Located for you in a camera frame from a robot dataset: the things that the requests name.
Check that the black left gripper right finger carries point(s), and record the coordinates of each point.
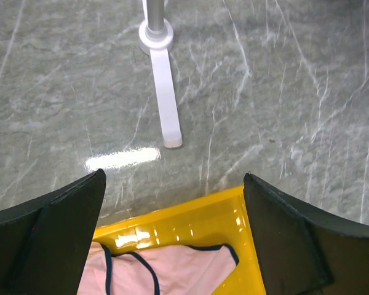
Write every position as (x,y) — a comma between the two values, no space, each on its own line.
(302,249)

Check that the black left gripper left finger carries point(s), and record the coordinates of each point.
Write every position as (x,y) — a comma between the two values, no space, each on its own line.
(44,242)

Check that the pink underwear navy trim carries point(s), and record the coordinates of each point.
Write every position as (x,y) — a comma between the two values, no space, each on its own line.
(173,269)

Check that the yellow plastic tray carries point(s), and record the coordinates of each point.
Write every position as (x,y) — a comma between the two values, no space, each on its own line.
(210,220)

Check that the white metal clothes rack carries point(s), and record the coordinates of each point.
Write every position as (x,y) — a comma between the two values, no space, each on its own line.
(156,39)

